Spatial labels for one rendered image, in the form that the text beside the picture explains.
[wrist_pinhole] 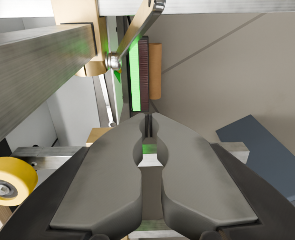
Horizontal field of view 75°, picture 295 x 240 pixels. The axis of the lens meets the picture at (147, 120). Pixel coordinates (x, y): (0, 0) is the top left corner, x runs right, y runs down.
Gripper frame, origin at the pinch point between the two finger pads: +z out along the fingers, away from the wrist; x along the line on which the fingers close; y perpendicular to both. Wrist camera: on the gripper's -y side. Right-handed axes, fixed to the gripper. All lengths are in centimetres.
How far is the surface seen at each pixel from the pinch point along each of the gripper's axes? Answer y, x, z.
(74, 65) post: -2.1, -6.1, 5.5
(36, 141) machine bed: 21.8, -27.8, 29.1
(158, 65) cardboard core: 19, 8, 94
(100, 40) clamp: -3.1, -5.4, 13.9
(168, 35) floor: 5, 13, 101
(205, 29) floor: 2, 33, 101
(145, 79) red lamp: 7.0, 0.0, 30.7
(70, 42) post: -4.0, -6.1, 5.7
